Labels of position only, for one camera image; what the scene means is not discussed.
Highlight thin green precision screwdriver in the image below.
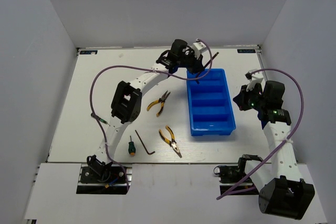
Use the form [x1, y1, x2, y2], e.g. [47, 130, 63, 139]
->
[90, 113, 109, 125]

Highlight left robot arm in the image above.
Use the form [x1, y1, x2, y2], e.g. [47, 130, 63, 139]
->
[87, 39, 210, 182]

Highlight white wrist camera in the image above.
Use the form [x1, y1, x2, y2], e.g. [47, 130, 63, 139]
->
[245, 69, 264, 91]
[191, 41, 207, 59]

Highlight dark hex key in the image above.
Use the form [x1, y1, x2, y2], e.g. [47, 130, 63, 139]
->
[134, 129, 156, 155]
[195, 51, 219, 84]

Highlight yellow black pliers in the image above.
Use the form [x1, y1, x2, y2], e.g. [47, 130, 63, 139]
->
[146, 90, 170, 117]
[159, 125, 182, 158]

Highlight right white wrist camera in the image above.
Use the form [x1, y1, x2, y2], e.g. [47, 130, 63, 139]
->
[245, 69, 264, 91]

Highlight blue table label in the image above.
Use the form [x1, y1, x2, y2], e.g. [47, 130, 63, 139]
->
[237, 49, 256, 54]
[80, 50, 98, 55]

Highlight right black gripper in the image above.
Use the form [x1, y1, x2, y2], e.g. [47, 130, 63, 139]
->
[233, 83, 266, 111]

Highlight upper yellow black pliers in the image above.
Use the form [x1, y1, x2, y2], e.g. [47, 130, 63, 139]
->
[146, 90, 170, 117]

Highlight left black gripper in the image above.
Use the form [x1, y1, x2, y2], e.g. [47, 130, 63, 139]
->
[177, 48, 206, 74]

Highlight right blue table label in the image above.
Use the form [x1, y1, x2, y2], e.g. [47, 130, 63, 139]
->
[237, 49, 256, 54]

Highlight lower yellow black pliers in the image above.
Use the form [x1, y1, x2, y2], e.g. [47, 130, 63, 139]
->
[159, 125, 182, 158]

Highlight green orange stubby screwdriver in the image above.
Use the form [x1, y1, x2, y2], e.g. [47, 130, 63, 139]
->
[128, 136, 136, 156]

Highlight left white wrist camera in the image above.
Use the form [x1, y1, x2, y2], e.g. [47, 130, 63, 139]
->
[191, 41, 207, 59]

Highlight blue divided plastic bin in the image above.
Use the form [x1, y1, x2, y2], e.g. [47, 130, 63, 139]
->
[186, 68, 236, 136]

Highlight left blue table label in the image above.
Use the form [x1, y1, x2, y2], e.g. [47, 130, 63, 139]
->
[80, 50, 98, 55]

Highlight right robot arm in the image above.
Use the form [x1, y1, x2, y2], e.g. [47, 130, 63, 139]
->
[233, 81, 315, 220]

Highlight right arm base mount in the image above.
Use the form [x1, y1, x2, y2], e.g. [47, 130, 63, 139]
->
[213, 165, 259, 196]

